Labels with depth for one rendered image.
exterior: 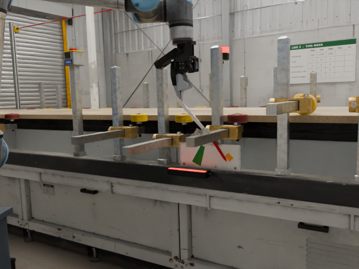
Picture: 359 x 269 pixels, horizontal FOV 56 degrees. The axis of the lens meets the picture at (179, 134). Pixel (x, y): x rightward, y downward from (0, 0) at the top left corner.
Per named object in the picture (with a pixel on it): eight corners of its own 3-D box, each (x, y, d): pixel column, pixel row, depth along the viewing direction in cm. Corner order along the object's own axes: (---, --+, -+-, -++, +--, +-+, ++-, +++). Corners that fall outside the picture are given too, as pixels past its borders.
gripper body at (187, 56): (189, 72, 121) (188, 38, 120) (169, 73, 126) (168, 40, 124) (198, 73, 128) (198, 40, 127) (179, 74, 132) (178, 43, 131)
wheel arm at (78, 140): (77, 147, 128) (76, 135, 127) (71, 146, 129) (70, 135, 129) (145, 134, 165) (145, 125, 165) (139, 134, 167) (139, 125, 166)
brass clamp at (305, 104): (309, 112, 111) (309, 97, 110) (267, 112, 117) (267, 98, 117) (312, 111, 116) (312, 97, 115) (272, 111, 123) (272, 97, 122)
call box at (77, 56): (73, 66, 161) (72, 49, 160) (63, 67, 165) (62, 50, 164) (84, 66, 167) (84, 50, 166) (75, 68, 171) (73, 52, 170)
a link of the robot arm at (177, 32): (164, 28, 124) (177, 31, 132) (164, 41, 124) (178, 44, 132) (185, 24, 119) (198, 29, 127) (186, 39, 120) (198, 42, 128)
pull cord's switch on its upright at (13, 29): (23, 127, 362) (14, 21, 349) (14, 127, 369) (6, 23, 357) (29, 126, 369) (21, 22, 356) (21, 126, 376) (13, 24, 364)
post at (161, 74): (166, 180, 144) (162, 66, 138) (160, 180, 146) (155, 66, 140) (170, 179, 147) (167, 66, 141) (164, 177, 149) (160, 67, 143)
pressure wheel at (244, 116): (243, 142, 134) (243, 113, 132) (224, 141, 138) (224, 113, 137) (250, 140, 141) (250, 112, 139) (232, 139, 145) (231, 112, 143)
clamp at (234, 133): (237, 140, 125) (237, 126, 124) (204, 138, 132) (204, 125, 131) (242, 137, 130) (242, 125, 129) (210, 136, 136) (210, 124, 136)
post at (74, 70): (79, 157, 168) (73, 65, 163) (72, 156, 170) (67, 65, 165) (86, 155, 172) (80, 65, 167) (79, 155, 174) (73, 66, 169)
